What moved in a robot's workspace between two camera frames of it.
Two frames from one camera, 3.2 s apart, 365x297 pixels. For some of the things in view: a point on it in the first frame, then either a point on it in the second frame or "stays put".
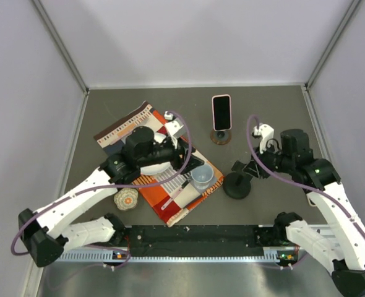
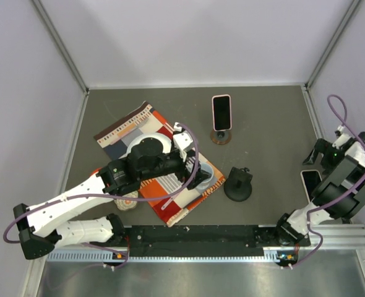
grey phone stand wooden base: x=220 y=137 stays put
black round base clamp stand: x=237 y=185 stays put
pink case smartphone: x=222 y=114 stays put
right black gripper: x=251 y=167 to x=323 y=146
